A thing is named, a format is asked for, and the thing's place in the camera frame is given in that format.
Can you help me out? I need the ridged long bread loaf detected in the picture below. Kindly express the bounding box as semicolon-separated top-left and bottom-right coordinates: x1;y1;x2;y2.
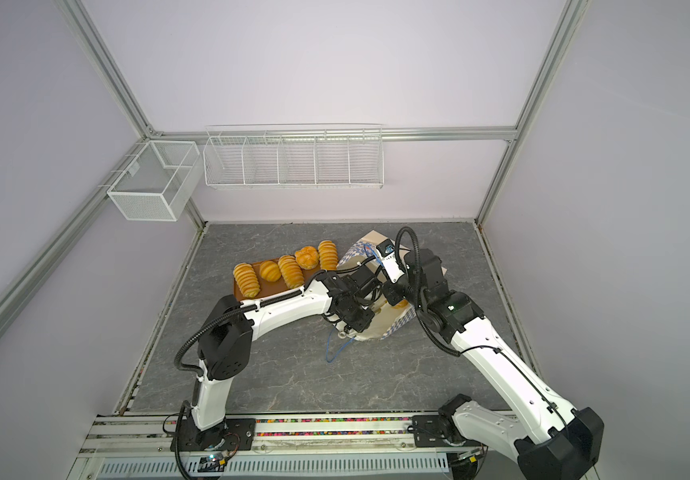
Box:
318;240;339;271

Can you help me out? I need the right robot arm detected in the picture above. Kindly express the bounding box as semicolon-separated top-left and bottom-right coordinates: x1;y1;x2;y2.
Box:
374;226;605;479

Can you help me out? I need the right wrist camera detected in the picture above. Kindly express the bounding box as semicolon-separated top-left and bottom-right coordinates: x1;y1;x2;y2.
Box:
375;238;405;283

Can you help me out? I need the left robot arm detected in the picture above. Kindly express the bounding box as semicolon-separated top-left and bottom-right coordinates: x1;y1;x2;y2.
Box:
171;265;380;452

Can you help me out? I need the white mesh box basket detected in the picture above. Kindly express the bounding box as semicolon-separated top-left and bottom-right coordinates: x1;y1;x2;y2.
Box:
108;140;203;222

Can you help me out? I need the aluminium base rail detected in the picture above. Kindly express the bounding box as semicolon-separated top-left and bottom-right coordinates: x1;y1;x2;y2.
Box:
68;412;522;479

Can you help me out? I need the pale muffin bread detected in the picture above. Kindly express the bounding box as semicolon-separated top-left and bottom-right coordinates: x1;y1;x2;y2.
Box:
295;246;320;270

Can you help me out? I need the brown plastic tray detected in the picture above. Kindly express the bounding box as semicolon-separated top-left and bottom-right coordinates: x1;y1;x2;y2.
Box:
233;256;321;300

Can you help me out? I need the yellow bread roll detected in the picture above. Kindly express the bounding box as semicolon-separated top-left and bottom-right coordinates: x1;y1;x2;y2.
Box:
259;260;282;283

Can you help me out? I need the white wire shelf basket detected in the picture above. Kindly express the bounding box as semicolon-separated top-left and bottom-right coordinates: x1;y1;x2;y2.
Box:
203;136;385;189

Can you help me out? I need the blue checkered paper bag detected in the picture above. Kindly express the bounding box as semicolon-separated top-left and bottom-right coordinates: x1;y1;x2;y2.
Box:
335;230;417;342

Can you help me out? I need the aluminium frame post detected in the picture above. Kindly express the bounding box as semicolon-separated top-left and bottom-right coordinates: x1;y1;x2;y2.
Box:
149;123;520;142

